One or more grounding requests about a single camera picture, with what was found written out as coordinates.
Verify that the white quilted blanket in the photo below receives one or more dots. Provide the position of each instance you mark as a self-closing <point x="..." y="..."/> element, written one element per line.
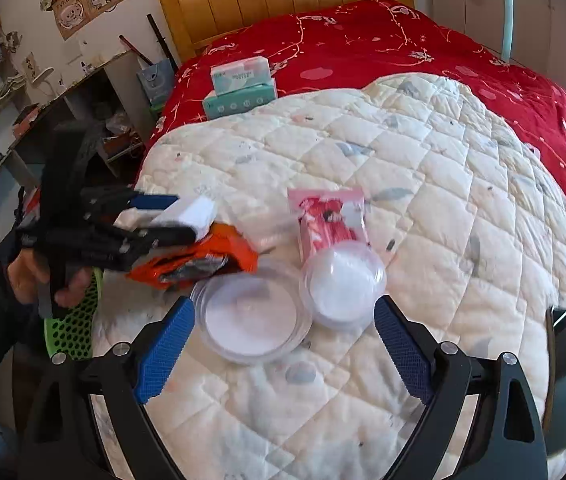
<point x="410" y="187"/>

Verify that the green mesh trash basket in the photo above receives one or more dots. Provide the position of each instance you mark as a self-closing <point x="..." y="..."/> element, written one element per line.
<point x="72" y="334"/>

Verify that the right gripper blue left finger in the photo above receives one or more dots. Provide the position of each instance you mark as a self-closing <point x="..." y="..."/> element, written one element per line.
<point x="158" y="347"/>

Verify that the blue paper bag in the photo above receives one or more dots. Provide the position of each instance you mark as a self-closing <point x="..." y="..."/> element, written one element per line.
<point x="157" y="81"/>

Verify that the red orange snack wrapper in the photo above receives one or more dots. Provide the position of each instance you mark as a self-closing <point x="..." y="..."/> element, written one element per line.
<point x="222" y="250"/>

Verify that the clear plastic bowl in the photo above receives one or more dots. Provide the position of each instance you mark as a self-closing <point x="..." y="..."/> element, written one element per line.
<point x="340" y="285"/>

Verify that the red bed duvet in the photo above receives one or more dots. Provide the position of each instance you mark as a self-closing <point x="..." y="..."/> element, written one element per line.
<point x="351" y="45"/>

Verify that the pink snack packet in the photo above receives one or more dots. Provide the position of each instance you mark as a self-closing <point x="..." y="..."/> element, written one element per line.
<point x="327" y="218"/>

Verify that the teal tissue box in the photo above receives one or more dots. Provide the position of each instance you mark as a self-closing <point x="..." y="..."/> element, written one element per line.
<point x="239" y="101"/>

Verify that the black smartphone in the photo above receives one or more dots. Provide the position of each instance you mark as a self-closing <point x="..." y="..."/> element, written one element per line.
<point x="554" y="422"/>

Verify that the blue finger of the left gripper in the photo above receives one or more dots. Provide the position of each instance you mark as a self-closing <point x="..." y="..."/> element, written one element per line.
<point x="168" y="236"/>
<point x="152" y="202"/>

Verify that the grey shelving unit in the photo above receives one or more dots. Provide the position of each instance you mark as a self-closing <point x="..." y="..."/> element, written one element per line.
<point x="112" y="93"/>

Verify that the clear plastic lid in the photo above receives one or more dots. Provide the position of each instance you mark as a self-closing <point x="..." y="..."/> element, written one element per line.
<point x="252" y="317"/>

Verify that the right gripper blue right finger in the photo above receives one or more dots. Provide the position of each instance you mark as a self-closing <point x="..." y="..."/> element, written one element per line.
<point x="407" y="344"/>

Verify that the person's left hand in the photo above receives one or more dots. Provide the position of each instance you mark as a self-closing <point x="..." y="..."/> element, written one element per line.
<point x="28" y="270"/>

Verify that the white tissue pack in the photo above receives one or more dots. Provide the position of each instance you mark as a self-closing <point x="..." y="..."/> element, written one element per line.
<point x="238" y="75"/>

